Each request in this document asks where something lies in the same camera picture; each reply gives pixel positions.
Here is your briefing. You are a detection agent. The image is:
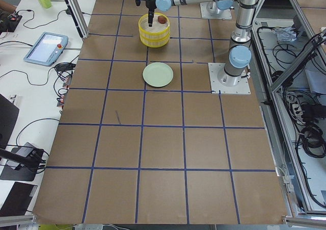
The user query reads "black monitor stand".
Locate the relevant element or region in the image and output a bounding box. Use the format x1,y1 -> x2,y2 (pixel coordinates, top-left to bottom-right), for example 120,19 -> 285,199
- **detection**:
0,142 -> 45,182

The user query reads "blue teach pendant tablet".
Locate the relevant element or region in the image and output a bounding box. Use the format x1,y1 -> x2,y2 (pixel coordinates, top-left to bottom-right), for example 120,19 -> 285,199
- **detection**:
23,32 -> 69,66

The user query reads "yellow bamboo steamer basket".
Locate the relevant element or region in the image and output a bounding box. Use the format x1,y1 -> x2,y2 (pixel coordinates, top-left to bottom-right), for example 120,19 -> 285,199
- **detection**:
140,32 -> 170,48

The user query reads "crumpled white cloth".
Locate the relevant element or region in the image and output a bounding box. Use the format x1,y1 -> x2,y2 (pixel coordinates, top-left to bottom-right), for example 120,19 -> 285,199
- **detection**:
273,27 -> 296,42

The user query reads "aluminium frame post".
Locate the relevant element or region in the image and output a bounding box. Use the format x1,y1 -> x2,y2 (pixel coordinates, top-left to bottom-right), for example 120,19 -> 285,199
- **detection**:
64,0 -> 89,39

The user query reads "light green plate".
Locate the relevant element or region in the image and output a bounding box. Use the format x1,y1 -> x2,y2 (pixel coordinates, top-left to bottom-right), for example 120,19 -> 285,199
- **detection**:
143,62 -> 174,88

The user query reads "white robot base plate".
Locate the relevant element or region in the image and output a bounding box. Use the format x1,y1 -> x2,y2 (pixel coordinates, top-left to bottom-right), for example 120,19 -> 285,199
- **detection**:
208,63 -> 251,95

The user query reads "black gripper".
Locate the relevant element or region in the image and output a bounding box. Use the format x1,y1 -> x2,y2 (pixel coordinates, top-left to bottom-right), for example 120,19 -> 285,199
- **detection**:
145,0 -> 156,27

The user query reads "black laptop corner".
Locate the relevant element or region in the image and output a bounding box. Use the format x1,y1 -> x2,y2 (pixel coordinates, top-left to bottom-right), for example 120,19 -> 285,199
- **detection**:
1,182 -> 38,217

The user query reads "brown steamed bun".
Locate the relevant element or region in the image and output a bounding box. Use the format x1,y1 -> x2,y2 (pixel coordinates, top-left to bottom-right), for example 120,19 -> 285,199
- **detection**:
157,16 -> 167,24

